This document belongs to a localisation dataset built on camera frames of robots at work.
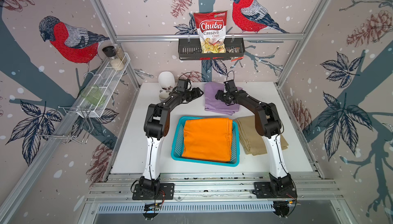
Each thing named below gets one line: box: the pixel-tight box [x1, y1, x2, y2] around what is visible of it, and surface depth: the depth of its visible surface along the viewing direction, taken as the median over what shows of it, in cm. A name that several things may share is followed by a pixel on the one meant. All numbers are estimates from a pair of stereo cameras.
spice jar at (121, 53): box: [114, 43, 127, 65], surface depth 87 cm
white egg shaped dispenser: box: [158, 71, 176, 93], surface depth 109 cm
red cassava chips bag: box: [193, 10, 228, 54], surface depth 83 cm
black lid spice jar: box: [101, 45, 125, 72], surface depth 83 cm
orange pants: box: [181, 117, 233, 163], surface depth 87 cm
